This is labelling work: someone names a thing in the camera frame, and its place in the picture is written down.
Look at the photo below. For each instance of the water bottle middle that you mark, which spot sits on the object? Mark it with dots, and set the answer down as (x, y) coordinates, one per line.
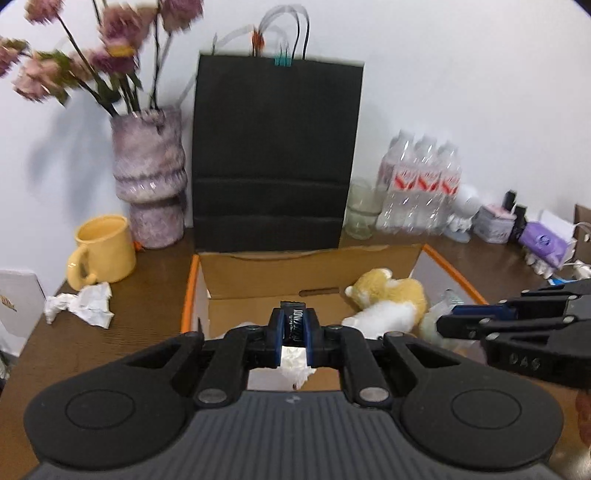
(422, 207)

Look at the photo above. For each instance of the dried pink flowers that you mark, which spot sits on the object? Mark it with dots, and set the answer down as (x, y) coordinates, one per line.
(109, 72)

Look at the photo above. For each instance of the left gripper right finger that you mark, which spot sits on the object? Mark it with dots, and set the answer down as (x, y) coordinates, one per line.
(460, 413)

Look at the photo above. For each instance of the water bottle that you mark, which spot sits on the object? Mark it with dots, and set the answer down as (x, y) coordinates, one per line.
(395, 177)
(450, 180)
(422, 207)

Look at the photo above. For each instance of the orange cardboard box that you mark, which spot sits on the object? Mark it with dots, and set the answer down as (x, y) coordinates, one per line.
(227, 289)

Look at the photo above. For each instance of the water bottle right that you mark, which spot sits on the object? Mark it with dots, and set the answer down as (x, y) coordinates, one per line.
(450, 180)

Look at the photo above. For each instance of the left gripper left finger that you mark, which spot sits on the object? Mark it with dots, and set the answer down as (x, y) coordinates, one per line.
(131, 409)

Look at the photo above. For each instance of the water bottle left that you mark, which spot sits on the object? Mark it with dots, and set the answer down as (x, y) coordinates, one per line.
(395, 177)

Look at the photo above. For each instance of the black small bottle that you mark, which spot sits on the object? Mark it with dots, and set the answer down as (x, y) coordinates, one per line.
(519, 225)

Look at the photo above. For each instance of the white yellow plush toy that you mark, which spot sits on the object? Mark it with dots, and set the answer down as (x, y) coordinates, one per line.
(386, 304)

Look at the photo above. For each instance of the yellow mug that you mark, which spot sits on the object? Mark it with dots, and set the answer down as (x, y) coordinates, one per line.
(104, 253)

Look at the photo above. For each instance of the white robot figurine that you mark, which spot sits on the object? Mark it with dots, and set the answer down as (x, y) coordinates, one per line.
(464, 207)

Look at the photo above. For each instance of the purple tissue pack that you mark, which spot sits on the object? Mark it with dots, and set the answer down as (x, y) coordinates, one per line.
(546, 245)

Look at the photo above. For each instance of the white tissue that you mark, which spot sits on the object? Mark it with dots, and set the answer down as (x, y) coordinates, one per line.
(294, 366)

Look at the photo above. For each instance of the purple ceramic vase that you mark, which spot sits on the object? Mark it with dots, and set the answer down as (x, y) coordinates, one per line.
(149, 173)

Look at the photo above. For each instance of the green binder clip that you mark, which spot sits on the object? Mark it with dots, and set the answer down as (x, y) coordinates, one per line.
(283, 61)

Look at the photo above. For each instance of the crumpled tissue beside mug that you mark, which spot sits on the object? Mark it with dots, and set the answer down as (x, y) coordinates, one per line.
(90, 304)

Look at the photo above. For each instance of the black paper bag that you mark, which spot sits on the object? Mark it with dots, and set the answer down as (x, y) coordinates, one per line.
(272, 153)

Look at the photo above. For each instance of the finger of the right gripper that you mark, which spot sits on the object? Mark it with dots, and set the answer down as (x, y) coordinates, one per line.
(477, 328)
(530, 307)

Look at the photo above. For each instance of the clear drinking glass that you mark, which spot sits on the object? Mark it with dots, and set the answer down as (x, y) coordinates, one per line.
(363, 209)

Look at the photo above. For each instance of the white card at left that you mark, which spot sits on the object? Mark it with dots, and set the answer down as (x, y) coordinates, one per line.
(22, 302)

